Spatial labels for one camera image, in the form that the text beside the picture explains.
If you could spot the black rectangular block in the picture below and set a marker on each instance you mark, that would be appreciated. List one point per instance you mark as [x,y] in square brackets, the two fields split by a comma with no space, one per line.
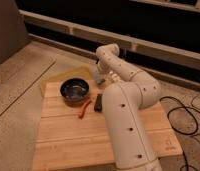
[98,103]

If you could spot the orange carrot toy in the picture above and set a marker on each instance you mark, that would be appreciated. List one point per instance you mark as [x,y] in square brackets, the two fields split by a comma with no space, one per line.
[83,109]

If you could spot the yellow cloth mat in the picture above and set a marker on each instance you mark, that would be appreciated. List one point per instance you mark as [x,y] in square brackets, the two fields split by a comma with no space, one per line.
[78,72]

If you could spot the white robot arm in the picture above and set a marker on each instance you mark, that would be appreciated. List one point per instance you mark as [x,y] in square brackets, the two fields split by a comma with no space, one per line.
[121,102]

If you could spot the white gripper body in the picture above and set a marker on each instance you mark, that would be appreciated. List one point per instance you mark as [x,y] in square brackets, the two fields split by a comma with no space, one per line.
[100,73]

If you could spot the black round bowl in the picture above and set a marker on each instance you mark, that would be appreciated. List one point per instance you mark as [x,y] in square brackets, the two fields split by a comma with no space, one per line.
[74,90]

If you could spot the grey cabinet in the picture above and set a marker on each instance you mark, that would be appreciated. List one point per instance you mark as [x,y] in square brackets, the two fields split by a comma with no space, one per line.
[13,33]

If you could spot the wooden cutting board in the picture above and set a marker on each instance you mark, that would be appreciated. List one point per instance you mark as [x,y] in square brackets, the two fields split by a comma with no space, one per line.
[65,141]

